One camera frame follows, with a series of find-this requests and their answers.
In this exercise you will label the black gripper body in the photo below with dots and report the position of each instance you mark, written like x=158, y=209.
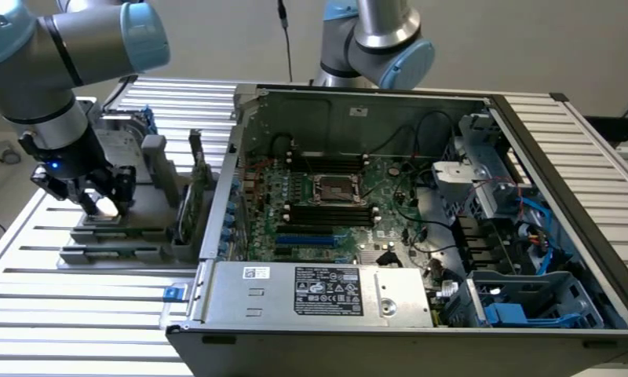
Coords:
x=80, y=155

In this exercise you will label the silver square CPU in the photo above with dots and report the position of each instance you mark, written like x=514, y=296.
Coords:
x=103, y=218

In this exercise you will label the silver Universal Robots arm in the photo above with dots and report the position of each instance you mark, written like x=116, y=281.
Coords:
x=57, y=43

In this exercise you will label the metal CPU socket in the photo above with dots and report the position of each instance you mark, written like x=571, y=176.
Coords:
x=338, y=188

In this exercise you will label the grey parts rack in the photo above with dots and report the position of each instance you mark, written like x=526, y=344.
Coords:
x=152, y=204

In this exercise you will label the silver hard disk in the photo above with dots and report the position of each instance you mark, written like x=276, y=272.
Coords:
x=119, y=145

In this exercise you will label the grey chair caster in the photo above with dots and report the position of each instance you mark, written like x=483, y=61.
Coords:
x=11, y=156

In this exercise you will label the green graphics card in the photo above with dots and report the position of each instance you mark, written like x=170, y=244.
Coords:
x=202, y=184

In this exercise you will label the blue case latch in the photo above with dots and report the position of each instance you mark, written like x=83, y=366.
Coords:
x=175, y=293

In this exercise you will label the black expansion slot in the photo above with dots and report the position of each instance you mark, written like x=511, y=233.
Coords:
x=303, y=230

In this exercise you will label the blue expansion slot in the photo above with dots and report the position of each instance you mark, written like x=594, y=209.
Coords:
x=304, y=239

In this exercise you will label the black RAM slot bank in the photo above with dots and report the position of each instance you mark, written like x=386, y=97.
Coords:
x=332, y=215
x=330, y=162

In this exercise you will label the silver power supply box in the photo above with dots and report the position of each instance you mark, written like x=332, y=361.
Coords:
x=314, y=292

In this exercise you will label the green motherboard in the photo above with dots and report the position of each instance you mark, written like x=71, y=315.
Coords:
x=382, y=196

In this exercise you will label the round coin battery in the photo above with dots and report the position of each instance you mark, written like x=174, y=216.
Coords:
x=394, y=171

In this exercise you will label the silver metal disk bay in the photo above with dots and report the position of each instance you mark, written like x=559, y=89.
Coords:
x=466, y=176

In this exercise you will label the black open PC case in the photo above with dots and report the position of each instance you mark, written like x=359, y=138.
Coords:
x=398, y=345

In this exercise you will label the grey disk cage blue latch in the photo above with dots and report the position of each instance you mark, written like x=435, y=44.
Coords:
x=534, y=298

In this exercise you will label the black table bracket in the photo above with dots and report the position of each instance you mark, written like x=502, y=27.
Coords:
x=610, y=127

